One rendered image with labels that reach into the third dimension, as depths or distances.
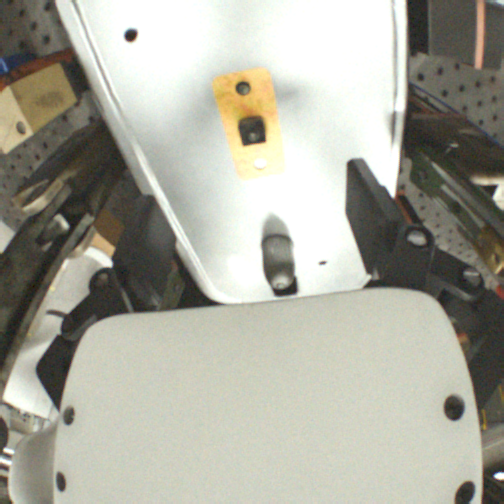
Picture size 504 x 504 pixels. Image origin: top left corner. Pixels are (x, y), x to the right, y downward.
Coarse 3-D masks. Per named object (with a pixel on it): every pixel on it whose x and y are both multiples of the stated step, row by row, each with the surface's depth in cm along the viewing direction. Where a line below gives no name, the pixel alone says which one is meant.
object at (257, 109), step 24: (240, 72) 14; (264, 72) 14; (216, 96) 15; (240, 96) 15; (264, 96) 15; (240, 120) 16; (264, 120) 16; (240, 144) 18; (264, 144) 18; (240, 168) 19; (264, 168) 19
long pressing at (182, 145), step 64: (64, 0) 8; (128, 0) 9; (192, 0) 10; (256, 0) 10; (320, 0) 10; (384, 0) 9; (128, 64) 13; (192, 64) 13; (256, 64) 13; (320, 64) 13; (384, 64) 13; (128, 128) 16; (192, 128) 17; (320, 128) 17; (384, 128) 16; (192, 192) 21; (256, 192) 21; (320, 192) 21; (192, 256) 27; (256, 256) 28; (320, 256) 27
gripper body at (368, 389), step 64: (128, 320) 6; (192, 320) 6; (256, 320) 5; (320, 320) 5; (384, 320) 5; (448, 320) 5; (128, 384) 5; (192, 384) 5; (256, 384) 4; (320, 384) 4; (384, 384) 4; (448, 384) 3; (64, 448) 4; (128, 448) 4; (192, 448) 4; (256, 448) 3; (320, 448) 3; (384, 448) 3; (448, 448) 3
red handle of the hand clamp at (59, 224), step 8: (56, 216) 14; (64, 216) 15; (48, 224) 14; (56, 224) 14; (64, 224) 15; (40, 232) 14; (48, 232) 14; (56, 232) 15; (64, 232) 15; (40, 240) 14; (48, 240) 15
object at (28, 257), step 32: (64, 192) 14; (32, 224) 12; (0, 256) 11; (32, 256) 13; (64, 256) 15; (0, 288) 10; (32, 288) 13; (0, 320) 10; (32, 320) 12; (0, 352) 10; (0, 384) 9; (0, 416) 7; (0, 448) 6
